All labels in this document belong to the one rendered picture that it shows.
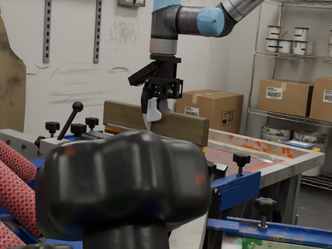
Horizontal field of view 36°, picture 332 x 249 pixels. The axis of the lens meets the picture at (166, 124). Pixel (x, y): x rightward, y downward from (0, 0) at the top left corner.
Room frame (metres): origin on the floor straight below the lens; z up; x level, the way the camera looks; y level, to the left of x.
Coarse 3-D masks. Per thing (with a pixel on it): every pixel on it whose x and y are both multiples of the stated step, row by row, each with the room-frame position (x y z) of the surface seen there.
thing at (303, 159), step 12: (216, 132) 1.94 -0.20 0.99; (228, 132) 1.95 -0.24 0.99; (240, 144) 1.88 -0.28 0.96; (252, 144) 1.84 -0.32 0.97; (264, 144) 1.81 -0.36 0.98; (276, 144) 1.80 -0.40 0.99; (288, 156) 1.76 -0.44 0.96; (300, 156) 1.64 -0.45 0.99; (312, 156) 1.65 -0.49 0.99; (324, 156) 1.71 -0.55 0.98; (264, 168) 1.43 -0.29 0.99; (276, 168) 1.45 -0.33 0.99; (288, 168) 1.49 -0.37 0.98; (300, 168) 1.56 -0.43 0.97; (264, 180) 1.37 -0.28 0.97; (276, 180) 1.43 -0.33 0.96
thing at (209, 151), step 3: (207, 150) 1.76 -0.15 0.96; (210, 150) 1.77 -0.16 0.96; (213, 150) 1.77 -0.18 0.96; (216, 150) 1.78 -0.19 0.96; (219, 150) 1.78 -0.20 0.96; (207, 153) 1.72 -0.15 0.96; (210, 153) 1.72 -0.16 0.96; (213, 153) 1.72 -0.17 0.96; (216, 153) 1.73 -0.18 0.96; (219, 153) 1.73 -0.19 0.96; (207, 156) 1.67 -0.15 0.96
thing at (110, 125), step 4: (108, 124) 1.49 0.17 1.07; (112, 124) 1.48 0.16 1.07; (116, 124) 1.48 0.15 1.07; (116, 128) 1.47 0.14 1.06; (120, 128) 1.46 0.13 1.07; (124, 128) 1.45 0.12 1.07; (128, 128) 1.44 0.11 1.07; (132, 128) 1.44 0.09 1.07; (160, 136) 1.37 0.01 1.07; (164, 136) 1.37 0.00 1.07
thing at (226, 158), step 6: (210, 156) 1.68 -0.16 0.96; (216, 156) 1.68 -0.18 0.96; (222, 156) 1.69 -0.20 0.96; (228, 156) 1.70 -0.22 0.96; (216, 162) 1.60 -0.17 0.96; (222, 162) 1.61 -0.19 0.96; (228, 162) 1.62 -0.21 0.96; (234, 162) 1.62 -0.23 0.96; (252, 162) 1.64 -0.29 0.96; (258, 162) 1.65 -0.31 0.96; (264, 162) 1.66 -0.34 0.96; (276, 162) 1.67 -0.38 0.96; (228, 168) 1.53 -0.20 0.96; (234, 168) 1.54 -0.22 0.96; (246, 168) 1.55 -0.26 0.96; (252, 168) 1.56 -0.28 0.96; (258, 168) 1.57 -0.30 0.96; (228, 174) 1.47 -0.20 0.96
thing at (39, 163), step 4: (32, 160) 1.14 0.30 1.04; (36, 160) 1.14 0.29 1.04; (40, 160) 1.14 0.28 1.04; (44, 160) 1.14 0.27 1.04; (36, 164) 1.10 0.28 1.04; (40, 164) 1.11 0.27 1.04; (40, 168) 1.09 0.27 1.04; (36, 172) 1.08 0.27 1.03; (32, 180) 1.07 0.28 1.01; (28, 184) 1.06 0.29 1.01; (32, 184) 1.07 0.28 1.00; (32, 188) 1.07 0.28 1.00
